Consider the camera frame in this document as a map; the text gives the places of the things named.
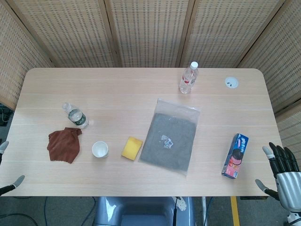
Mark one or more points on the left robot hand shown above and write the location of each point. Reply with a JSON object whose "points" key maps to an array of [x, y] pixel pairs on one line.
{"points": [[17, 181]]}

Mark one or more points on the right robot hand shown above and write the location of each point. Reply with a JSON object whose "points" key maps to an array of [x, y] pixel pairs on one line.
{"points": [[288, 186]]}

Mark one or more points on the green label plastic bottle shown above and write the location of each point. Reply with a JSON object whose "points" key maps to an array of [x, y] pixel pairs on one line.
{"points": [[76, 117]]}

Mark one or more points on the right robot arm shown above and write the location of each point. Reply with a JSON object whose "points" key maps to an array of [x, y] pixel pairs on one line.
{"points": [[295, 219]]}

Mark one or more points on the white paper cup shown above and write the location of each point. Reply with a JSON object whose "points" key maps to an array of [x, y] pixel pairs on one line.
{"points": [[100, 149]]}

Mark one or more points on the red label water bottle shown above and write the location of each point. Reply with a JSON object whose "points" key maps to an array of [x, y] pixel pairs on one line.
{"points": [[187, 80]]}

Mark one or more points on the brown cloth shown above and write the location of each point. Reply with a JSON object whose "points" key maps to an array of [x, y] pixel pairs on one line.
{"points": [[63, 146]]}

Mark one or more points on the blue snack box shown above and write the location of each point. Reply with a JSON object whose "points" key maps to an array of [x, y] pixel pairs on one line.
{"points": [[235, 157]]}

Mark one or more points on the white perforated disc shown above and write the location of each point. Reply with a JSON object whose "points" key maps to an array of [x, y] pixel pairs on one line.
{"points": [[181, 207]]}

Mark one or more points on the yellow sponge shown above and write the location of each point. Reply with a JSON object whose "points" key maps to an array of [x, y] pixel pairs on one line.
{"points": [[131, 148]]}

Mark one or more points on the grey folded cloth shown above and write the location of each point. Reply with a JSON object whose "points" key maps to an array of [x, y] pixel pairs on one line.
{"points": [[169, 157]]}

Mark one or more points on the grey robot body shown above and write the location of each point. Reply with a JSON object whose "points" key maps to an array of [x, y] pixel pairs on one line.
{"points": [[141, 212]]}

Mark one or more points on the white QR code tag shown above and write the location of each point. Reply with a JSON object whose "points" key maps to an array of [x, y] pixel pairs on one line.
{"points": [[168, 142]]}

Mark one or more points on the grey cloth in plastic bag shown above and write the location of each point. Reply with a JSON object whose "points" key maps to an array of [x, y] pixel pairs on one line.
{"points": [[176, 106]]}

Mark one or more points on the woven folding screen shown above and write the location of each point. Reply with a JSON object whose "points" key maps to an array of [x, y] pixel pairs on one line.
{"points": [[150, 33]]}

